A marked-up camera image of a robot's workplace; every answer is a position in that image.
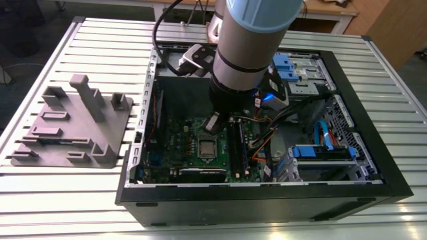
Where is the metal socket cover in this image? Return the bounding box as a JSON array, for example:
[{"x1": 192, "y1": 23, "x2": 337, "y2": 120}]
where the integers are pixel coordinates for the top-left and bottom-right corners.
[{"x1": 196, "y1": 136, "x2": 221, "y2": 159}]

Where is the silver CPU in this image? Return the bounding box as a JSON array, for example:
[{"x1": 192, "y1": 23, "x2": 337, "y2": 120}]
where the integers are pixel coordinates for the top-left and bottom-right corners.
[{"x1": 199, "y1": 140, "x2": 217, "y2": 155}]

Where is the CPU socket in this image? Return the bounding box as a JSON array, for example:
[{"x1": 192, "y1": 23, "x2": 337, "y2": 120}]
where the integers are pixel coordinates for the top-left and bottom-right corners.
[{"x1": 196, "y1": 136, "x2": 221, "y2": 160}]

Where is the grey power supply unit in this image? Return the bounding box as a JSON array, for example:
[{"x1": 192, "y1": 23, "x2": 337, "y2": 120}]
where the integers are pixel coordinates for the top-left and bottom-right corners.
[{"x1": 155, "y1": 52, "x2": 215, "y2": 115}]

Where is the silver disk bay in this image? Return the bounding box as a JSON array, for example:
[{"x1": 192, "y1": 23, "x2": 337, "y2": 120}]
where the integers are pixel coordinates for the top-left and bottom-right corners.
[
  {"x1": 272, "y1": 145, "x2": 373, "y2": 183},
  {"x1": 259, "y1": 51, "x2": 337, "y2": 107}
]

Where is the green motherboard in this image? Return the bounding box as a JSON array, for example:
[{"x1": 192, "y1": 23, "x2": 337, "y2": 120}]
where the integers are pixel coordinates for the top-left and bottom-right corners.
[{"x1": 143, "y1": 116, "x2": 264, "y2": 185}]

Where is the black graphics card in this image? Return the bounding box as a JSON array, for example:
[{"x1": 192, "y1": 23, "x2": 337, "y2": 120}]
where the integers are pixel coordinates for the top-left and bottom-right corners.
[{"x1": 168, "y1": 166, "x2": 228, "y2": 185}]

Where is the black PC case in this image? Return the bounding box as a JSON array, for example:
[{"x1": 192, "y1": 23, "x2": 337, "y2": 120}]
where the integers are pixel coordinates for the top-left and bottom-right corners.
[{"x1": 113, "y1": 38, "x2": 415, "y2": 228}]

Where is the wooden desk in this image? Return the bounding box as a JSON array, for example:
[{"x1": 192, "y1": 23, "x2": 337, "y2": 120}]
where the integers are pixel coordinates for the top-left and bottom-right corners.
[{"x1": 292, "y1": 0, "x2": 360, "y2": 35}]

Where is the grey parts rack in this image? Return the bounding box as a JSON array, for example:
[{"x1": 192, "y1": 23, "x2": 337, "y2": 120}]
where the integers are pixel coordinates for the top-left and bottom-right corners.
[{"x1": 5, "y1": 74, "x2": 135, "y2": 170}]

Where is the RAM stick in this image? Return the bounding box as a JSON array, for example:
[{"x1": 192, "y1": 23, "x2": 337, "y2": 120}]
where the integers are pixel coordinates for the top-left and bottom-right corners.
[{"x1": 39, "y1": 138, "x2": 75, "y2": 146}]

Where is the wooden cabinet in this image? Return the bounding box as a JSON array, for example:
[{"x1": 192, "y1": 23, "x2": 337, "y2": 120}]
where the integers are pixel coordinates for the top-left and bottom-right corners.
[{"x1": 343, "y1": 0, "x2": 427, "y2": 72}]

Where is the black office chair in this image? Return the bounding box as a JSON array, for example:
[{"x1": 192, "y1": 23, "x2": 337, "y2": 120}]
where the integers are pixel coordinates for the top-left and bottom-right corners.
[{"x1": 0, "y1": 0, "x2": 47, "y2": 58}]

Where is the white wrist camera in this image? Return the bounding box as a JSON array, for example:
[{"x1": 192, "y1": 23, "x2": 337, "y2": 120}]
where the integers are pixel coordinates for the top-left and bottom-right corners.
[{"x1": 259, "y1": 72, "x2": 289, "y2": 110}]

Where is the black wire bundle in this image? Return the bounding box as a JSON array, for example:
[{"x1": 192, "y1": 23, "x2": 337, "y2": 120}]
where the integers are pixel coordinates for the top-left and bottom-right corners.
[{"x1": 249, "y1": 96, "x2": 335, "y2": 148}]

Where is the grey wrist bracket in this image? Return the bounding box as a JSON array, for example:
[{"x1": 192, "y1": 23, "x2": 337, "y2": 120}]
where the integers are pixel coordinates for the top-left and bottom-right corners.
[{"x1": 177, "y1": 44, "x2": 217, "y2": 77}]

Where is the orange wire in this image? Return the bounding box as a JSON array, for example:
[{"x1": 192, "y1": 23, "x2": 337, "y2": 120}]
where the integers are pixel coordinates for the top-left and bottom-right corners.
[{"x1": 251, "y1": 139, "x2": 268, "y2": 163}]

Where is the red black twisted wire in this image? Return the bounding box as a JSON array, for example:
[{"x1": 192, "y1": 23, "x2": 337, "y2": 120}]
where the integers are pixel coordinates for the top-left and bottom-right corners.
[{"x1": 147, "y1": 119, "x2": 160, "y2": 141}]

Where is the blue flat wire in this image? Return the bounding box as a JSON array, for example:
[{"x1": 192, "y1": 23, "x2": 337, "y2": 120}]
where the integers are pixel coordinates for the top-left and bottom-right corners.
[{"x1": 312, "y1": 120, "x2": 336, "y2": 152}]

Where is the cable with silver plug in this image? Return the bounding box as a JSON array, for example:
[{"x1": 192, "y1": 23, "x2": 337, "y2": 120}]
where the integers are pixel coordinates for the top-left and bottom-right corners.
[{"x1": 179, "y1": 0, "x2": 203, "y2": 28}]

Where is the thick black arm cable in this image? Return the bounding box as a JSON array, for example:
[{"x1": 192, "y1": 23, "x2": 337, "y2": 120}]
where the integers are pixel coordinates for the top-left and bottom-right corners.
[{"x1": 151, "y1": 0, "x2": 188, "y2": 76}]

